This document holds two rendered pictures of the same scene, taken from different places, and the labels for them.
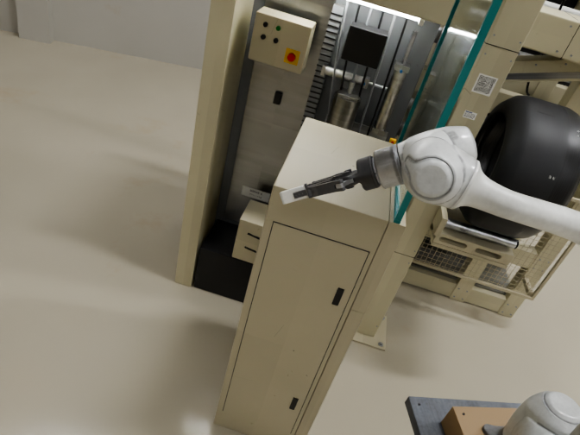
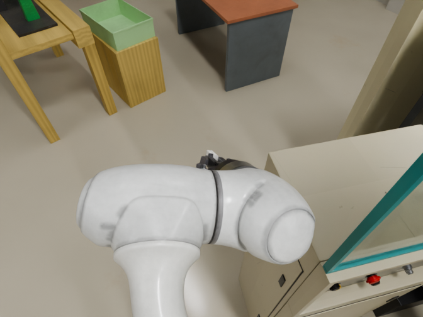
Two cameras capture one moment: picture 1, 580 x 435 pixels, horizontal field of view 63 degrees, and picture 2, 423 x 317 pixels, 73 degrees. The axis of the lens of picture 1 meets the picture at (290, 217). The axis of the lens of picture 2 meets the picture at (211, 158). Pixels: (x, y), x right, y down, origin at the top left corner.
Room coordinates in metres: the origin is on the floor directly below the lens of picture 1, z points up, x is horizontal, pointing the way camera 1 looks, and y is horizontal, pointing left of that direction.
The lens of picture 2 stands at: (0.85, -0.44, 1.94)
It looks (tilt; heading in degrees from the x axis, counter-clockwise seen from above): 51 degrees down; 74
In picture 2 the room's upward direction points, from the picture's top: straight up
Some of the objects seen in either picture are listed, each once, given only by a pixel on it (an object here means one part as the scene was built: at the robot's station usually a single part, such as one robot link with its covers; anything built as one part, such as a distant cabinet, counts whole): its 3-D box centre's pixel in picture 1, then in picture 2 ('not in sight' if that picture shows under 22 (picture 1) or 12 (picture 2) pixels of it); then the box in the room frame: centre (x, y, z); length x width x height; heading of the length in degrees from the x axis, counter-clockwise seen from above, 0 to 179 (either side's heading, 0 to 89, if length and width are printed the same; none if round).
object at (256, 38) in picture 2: not in sight; (225, 21); (1.89, 2.69, 0.39); 1.45 x 0.75 x 0.78; 100
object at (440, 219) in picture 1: (438, 204); not in sight; (2.02, -0.67, 0.90); 0.40 x 0.03 x 0.10; 178
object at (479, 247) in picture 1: (471, 243); not in sight; (1.88, -0.84, 0.84); 0.36 x 0.09 x 0.06; 88
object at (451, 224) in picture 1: (479, 232); not in sight; (1.88, -0.84, 0.90); 0.35 x 0.05 x 0.05; 88
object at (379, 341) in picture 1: (363, 324); not in sight; (2.01, -0.59, 0.01); 0.27 x 0.27 x 0.02; 88
